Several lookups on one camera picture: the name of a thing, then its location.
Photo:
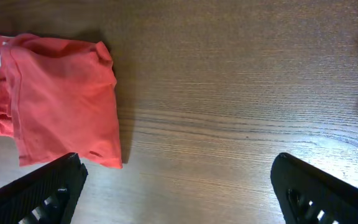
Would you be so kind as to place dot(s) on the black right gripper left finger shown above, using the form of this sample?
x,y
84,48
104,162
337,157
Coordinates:
x,y
47,195

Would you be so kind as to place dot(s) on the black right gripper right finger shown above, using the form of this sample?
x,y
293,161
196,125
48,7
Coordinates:
x,y
307,194

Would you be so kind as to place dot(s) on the red t-shirt with white print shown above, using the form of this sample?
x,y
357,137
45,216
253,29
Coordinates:
x,y
57,96

